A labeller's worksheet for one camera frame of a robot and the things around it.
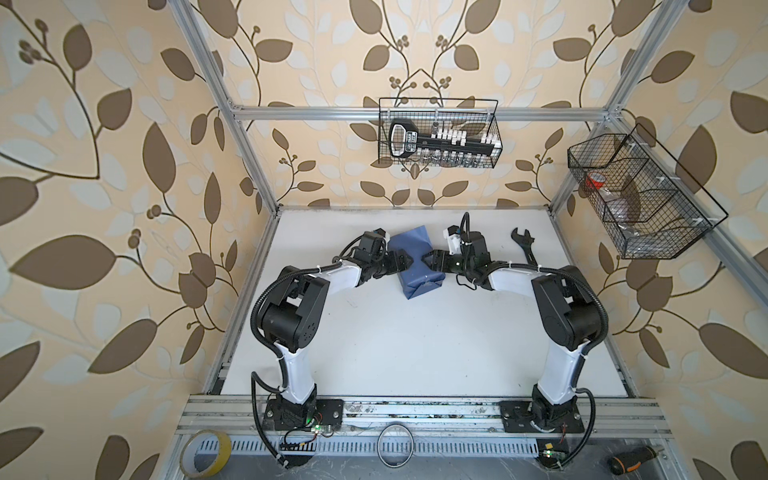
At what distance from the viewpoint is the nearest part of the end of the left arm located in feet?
2.50

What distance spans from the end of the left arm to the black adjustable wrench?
1.56 feet

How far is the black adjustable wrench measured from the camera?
107cm
